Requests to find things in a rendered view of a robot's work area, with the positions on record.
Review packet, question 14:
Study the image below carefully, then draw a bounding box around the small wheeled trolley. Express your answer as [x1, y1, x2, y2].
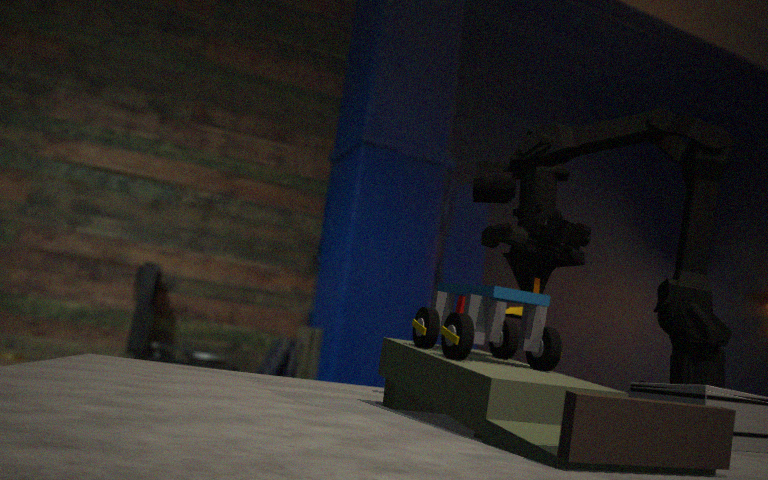
[412, 282, 562, 371]

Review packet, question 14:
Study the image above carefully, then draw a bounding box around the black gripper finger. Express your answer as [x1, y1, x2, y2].
[503, 250, 544, 293]
[535, 258, 566, 294]

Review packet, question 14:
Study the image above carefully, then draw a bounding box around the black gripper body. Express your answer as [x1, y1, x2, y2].
[481, 199, 585, 267]

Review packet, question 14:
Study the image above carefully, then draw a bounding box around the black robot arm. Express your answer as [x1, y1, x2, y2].
[473, 108, 734, 389]

